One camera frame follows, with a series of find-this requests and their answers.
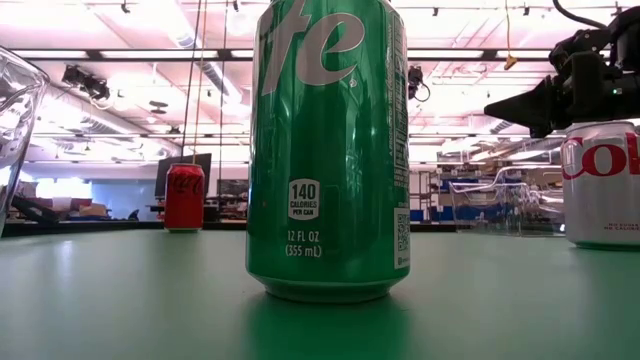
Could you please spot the black round pendant lamp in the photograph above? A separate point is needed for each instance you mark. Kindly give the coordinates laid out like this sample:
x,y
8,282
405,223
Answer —
x,y
158,104

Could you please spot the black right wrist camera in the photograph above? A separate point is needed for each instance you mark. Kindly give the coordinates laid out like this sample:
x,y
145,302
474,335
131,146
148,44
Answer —
x,y
575,40

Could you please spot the red Coke Zero can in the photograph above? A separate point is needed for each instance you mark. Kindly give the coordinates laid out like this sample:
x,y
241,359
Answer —
x,y
184,200

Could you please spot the silver air duct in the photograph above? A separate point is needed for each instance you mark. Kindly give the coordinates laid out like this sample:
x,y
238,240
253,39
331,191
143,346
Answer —
x,y
215,75

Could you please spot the silver Diet Coke can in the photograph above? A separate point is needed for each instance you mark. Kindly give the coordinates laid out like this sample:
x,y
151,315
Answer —
x,y
600,200

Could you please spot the brown cardboard box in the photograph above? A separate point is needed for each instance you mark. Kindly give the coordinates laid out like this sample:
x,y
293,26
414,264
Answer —
x,y
92,210

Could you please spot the black clamp-mounted device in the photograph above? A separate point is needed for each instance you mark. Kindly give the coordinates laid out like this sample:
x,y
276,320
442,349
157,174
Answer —
x,y
85,82

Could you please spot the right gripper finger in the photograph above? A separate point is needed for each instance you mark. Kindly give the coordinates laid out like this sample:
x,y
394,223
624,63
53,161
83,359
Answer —
x,y
535,105

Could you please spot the clear plastic storage bin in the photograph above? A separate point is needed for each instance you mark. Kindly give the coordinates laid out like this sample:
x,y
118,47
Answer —
x,y
500,220
20,125

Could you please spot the black slanted bar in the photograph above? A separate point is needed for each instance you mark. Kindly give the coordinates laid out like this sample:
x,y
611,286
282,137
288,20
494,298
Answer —
x,y
32,210

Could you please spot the black horizontal rig beam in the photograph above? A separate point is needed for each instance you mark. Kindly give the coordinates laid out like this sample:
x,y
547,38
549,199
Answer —
x,y
150,55

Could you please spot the green Sprite soda can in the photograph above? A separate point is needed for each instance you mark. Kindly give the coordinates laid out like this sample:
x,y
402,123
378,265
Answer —
x,y
325,150

